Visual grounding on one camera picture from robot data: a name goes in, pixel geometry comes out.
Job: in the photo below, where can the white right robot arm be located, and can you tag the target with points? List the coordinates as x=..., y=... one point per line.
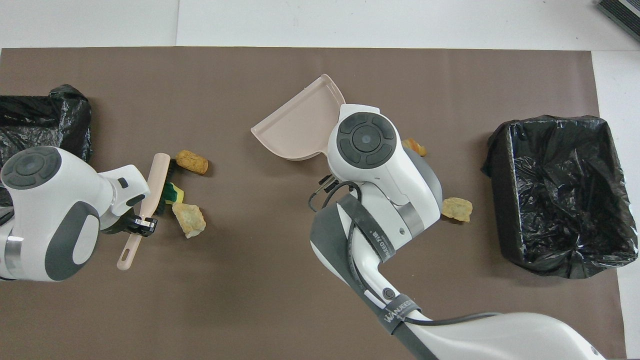
x=380, y=175

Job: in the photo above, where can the beige striped bread chunk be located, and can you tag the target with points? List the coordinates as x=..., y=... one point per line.
x=189, y=219

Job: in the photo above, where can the pink plastic dustpan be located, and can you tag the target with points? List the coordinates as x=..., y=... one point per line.
x=300, y=125

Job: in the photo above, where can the orange glazed croissant piece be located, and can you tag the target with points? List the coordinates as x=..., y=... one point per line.
x=416, y=146

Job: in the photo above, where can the brown table mat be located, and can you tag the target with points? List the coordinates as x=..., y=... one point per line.
x=225, y=310

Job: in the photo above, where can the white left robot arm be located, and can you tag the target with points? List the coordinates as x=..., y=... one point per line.
x=50, y=225

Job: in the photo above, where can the brown oval bread roll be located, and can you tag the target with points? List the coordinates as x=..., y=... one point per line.
x=192, y=161

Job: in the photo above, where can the dark grey ribbed box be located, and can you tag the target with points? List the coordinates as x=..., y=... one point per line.
x=625, y=12

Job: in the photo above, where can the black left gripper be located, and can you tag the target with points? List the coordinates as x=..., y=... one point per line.
x=117, y=225

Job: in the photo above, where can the yellow and green sponge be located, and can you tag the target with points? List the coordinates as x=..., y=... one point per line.
x=176, y=193

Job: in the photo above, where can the pale pastry piece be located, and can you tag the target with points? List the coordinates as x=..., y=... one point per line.
x=457, y=209

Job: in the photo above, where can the black bag-lined bin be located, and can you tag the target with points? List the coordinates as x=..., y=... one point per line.
x=560, y=200
x=40, y=120

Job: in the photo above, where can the beige hand brush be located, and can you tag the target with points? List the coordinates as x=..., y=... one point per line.
x=157, y=180

